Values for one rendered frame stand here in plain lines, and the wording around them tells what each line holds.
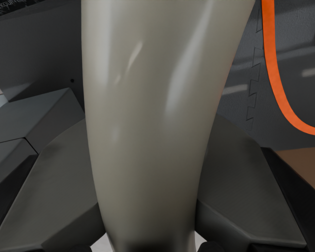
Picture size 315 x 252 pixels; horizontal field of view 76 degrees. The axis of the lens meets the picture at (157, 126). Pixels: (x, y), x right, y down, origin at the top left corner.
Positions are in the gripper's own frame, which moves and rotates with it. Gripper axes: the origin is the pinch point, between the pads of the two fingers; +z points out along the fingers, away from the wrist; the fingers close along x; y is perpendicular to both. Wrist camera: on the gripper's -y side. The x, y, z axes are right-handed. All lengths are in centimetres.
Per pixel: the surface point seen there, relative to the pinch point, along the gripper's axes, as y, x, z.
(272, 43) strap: 11, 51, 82
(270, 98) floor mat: 38, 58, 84
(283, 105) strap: 42, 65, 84
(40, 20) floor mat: -1, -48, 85
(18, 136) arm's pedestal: 32, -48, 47
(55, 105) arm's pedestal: 31, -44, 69
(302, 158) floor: 81, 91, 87
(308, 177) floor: 99, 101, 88
